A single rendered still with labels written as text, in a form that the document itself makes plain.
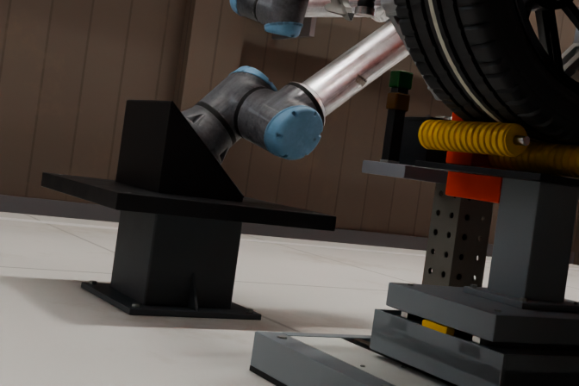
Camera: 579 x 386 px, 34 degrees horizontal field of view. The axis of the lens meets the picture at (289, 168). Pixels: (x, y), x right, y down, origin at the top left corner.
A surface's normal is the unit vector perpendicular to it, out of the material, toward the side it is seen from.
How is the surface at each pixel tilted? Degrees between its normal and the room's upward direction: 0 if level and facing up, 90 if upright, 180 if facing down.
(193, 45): 90
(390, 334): 90
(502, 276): 90
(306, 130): 108
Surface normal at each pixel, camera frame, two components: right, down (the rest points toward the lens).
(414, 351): -0.86, -0.11
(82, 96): 0.51, 0.07
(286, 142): 0.59, 0.40
